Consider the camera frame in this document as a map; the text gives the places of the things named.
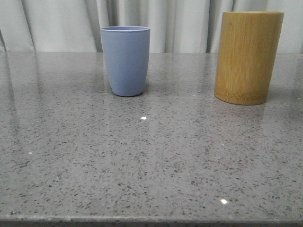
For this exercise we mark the blue plastic cup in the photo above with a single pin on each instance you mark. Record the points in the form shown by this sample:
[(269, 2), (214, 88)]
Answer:
[(126, 52)]

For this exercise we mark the bamboo wooden cup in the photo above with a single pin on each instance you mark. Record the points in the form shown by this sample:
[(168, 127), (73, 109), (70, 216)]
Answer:
[(246, 57)]

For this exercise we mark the white curtain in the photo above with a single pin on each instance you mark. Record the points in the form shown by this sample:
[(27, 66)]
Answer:
[(181, 26)]

